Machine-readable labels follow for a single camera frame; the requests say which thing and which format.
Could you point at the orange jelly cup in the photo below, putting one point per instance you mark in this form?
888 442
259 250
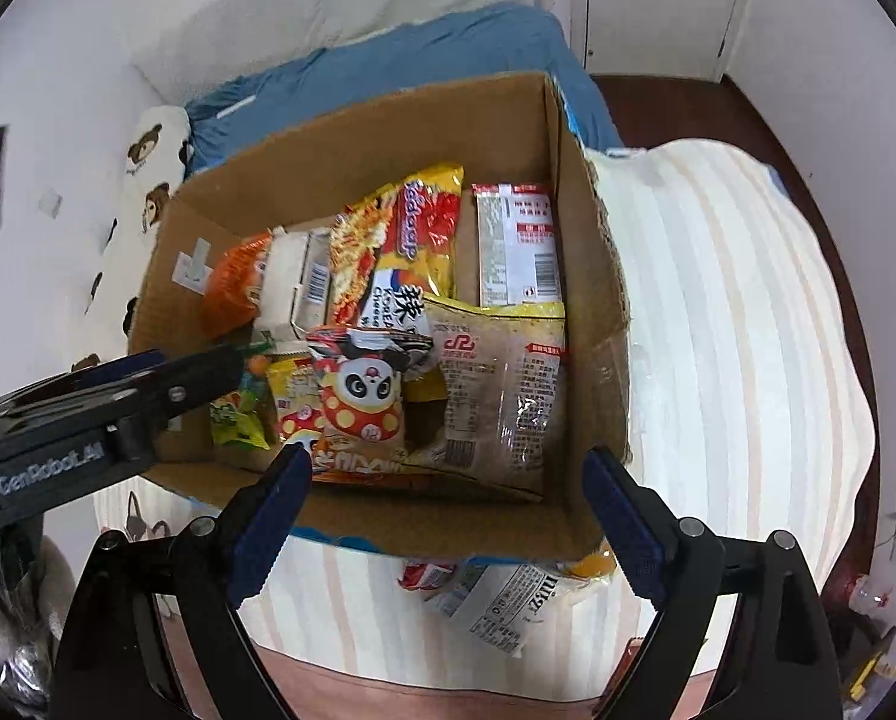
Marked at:
596 564

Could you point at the red white snack packet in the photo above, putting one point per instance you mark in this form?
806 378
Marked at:
511 247

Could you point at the small white box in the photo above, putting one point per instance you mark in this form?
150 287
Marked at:
286 277

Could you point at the white door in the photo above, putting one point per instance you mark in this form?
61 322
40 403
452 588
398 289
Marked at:
658 0

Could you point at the yellow panda snack packet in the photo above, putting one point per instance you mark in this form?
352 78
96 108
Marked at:
290 390

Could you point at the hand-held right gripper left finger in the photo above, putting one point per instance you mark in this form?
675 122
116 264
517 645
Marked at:
268 525

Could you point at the orange panda snack packet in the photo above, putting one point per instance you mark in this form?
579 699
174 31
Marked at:
358 397

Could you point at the small white stick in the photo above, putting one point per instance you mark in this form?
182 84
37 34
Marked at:
235 106

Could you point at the yellow black package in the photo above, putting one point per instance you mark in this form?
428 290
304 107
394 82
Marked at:
874 671

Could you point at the cardboard box blue print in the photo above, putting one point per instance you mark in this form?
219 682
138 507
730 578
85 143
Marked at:
598 300

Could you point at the white grey snack packet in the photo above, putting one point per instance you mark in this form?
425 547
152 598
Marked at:
500 604

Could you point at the small red snack packet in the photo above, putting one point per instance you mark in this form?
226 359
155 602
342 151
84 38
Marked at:
425 576

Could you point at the clear brown snack packet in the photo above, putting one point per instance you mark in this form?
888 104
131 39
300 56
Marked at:
493 390

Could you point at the small red white object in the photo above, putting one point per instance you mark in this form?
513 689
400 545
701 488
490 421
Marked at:
868 591

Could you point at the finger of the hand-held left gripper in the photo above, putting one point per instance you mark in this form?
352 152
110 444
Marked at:
117 369
193 382

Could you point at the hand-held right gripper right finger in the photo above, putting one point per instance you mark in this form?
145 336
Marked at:
628 532

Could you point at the white wall socket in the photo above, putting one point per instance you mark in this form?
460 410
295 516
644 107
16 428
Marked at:
50 204

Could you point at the plain orange snack packet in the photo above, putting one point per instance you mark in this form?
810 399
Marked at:
230 277

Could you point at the cat print striped blanket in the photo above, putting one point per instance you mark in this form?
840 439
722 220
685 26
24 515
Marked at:
718 315

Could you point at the bear print long pillow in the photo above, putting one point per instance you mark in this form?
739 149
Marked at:
140 187

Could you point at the yellow red instant noodle packet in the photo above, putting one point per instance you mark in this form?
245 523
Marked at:
410 240

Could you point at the green candy packet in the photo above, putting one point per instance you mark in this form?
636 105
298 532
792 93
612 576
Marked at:
238 420

